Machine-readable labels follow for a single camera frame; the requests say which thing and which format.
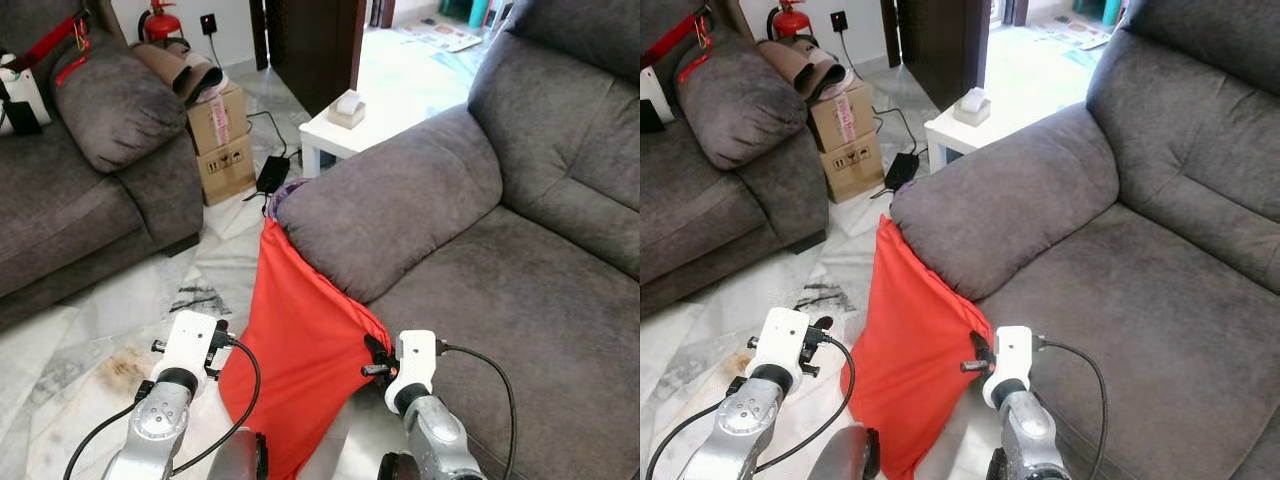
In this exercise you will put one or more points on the grey fabric sofa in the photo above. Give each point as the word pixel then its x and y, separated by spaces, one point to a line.
pixel 90 170
pixel 720 170

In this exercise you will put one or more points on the cardboard box with pink tape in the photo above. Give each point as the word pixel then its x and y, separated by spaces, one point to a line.
pixel 842 115
pixel 218 118

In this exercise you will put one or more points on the teal bottle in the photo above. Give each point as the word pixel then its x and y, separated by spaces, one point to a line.
pixel 1111 11
pixel 480 13

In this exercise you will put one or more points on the robot leg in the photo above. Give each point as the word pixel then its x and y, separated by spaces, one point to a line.
pixel 845 458
pixel 997 466
pixel 240 460
pixel 398 468

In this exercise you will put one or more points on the printed papers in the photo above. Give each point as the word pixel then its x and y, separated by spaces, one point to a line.
pixel 1070 33
pixel 440 35

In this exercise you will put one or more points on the robot left leg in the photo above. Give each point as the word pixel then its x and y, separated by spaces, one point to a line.
pixel 240 460
pixel 845 458

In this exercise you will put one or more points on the red pillow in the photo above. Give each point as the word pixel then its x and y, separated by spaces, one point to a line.
pixel 910 350
pixel 300 360

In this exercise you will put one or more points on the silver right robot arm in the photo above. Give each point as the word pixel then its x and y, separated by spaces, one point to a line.
pixel 1030 430
pixel 435 435

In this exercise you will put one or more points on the black wall socket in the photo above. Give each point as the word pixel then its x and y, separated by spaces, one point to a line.
pixel 839 20
pixel 208 24

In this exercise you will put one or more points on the robot right leg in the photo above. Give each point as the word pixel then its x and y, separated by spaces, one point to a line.
pixel 997 466
pixel 398 468

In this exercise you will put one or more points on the rolled brown mat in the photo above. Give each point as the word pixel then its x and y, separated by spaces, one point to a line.
pixel 800 68
pixel 175 70

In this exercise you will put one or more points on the purple patterned fabric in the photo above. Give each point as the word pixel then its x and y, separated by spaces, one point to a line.
pixel 283 195

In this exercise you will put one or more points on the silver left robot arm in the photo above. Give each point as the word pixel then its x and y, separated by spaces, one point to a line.
pixel 745 425
pixel 155 425

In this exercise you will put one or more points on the white side table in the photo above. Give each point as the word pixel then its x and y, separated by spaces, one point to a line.
pixel 1030 95
pixel 400 100

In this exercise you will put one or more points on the red fire extinguisher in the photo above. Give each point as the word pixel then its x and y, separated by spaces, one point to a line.
pixel 163 22
pixel 792 18

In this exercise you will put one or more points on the black power adapter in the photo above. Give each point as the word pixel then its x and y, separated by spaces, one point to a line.
pixel 902 171
pixel 272 174

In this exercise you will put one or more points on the beige tissue box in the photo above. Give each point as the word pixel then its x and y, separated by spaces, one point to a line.
pixel 971 106
pixel 347 110

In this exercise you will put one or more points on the dark wooden door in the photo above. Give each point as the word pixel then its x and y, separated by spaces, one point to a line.
pixel 310 50
pixel 940 45

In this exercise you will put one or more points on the dark grey two-seat sofa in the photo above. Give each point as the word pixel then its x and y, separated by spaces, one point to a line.
pixel 1120 250
pixel 500 260

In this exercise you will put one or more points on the white and black device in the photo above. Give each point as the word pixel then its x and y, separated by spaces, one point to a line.
pixel 655 100
pixel 20 95

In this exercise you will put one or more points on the cardboard box with black symbols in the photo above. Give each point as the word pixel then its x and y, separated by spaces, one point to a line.
pixel 228 172
pixel 853 168

